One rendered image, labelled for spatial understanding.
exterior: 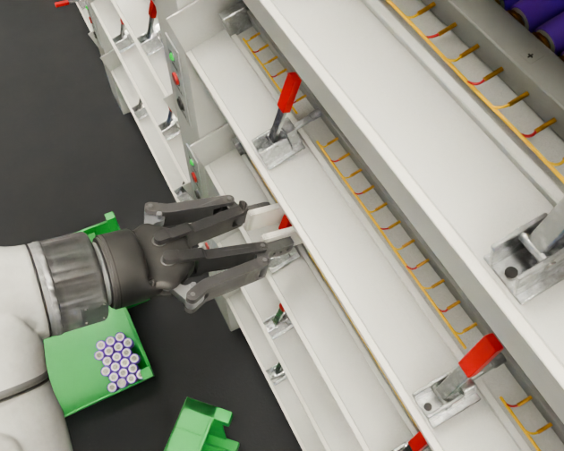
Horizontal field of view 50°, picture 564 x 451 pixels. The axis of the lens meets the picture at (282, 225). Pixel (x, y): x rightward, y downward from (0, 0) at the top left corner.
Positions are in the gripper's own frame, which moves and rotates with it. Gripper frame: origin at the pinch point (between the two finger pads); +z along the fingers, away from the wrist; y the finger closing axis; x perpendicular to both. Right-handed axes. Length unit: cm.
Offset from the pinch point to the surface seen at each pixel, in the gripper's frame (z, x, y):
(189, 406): -6.7, -43.9, -0.4
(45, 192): -13, -66, -72
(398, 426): 2.8, -5.8, 23.5
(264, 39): 0.6, 15.7, -12.3
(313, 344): -0.1, -7.4, 11.5
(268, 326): 4.2, -25.9, -0.9
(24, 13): -2, -63, -143
